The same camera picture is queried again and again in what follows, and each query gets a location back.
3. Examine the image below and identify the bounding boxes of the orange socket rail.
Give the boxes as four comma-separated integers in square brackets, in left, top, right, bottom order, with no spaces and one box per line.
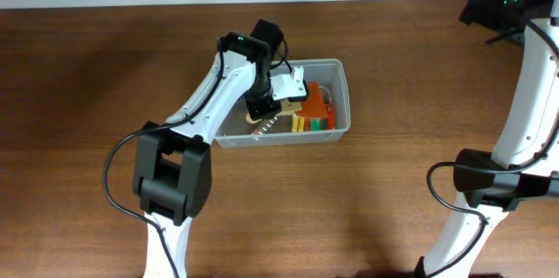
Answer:
[252,115,279,136]

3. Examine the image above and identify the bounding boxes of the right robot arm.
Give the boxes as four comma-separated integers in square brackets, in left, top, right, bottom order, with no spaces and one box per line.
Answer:
[413,0,558,278]

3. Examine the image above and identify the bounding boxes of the red black cutting pliers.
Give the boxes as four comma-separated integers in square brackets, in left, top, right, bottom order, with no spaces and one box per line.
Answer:
[326,103,335,130]

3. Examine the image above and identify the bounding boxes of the clear plastic container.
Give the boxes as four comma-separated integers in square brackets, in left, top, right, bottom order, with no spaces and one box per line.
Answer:
[215,59,351,148]

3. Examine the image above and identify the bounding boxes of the clear case of coloured bits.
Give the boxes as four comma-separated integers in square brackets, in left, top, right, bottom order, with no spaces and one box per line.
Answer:
[292,84,334,132]

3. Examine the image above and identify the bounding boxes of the orange scraper wooden handle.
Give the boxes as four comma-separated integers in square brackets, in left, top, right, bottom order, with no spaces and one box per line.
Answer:
[244,80,331,124]

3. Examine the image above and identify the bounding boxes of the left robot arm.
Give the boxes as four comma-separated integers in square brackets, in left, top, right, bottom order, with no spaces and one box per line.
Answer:
[132,19,308,277]

